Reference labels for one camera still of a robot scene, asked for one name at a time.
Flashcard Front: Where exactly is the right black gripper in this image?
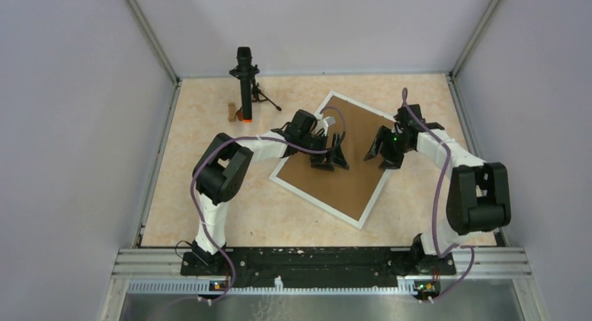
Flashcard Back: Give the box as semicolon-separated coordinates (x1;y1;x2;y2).
364;126;413;170

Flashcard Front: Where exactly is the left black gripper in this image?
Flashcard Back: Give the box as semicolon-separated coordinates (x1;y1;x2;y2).
299;133;348;173

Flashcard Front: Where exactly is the brown backing board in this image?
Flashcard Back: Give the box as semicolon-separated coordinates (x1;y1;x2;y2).
279;98;394;221

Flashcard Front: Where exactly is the white picture frame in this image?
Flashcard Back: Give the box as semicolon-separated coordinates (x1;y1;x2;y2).
269;90;399;230

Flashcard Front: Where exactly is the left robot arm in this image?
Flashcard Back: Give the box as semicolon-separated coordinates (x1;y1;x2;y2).
190;110;349;275

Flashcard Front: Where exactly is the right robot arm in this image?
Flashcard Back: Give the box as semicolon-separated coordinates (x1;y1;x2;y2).
364;103;511;275

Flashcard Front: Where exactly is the small wooden block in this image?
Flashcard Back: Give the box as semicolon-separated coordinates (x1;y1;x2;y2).
228;103;237;122

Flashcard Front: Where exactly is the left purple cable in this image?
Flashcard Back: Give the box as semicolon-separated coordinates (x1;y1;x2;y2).
189;106;348;306

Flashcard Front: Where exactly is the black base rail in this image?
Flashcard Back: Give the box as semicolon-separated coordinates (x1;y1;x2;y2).
180;246;457;289

